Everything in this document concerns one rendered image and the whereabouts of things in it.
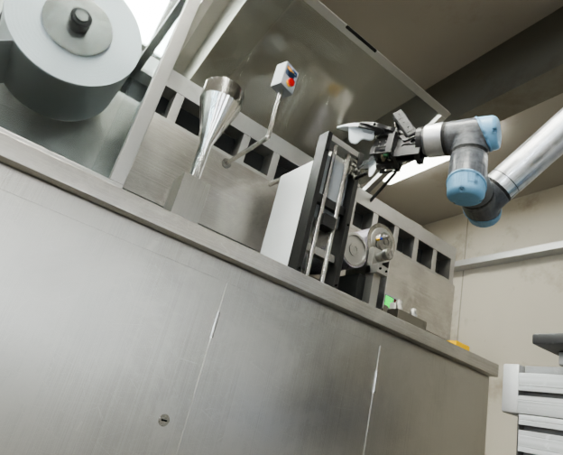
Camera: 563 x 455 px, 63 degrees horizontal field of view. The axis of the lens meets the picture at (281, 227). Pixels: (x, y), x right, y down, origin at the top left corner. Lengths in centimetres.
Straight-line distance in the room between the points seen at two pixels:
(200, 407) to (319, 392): 31
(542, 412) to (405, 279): 145
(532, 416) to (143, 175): 129
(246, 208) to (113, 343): 100
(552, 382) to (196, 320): 67
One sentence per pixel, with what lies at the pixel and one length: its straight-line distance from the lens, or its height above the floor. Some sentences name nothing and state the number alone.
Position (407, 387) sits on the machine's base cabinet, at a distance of 139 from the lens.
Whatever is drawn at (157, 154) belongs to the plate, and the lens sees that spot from 169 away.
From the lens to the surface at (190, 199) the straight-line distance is 139.
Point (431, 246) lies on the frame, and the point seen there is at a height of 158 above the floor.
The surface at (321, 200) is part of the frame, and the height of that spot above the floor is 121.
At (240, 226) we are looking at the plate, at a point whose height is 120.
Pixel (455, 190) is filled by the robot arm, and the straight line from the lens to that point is 99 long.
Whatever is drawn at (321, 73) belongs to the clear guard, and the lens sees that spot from 192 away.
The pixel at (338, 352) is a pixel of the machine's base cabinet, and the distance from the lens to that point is 120.
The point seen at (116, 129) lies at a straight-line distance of 106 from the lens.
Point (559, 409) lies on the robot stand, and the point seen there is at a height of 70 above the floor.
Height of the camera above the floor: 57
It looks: 22 degrees up
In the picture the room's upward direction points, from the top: 15 degrees clockwise
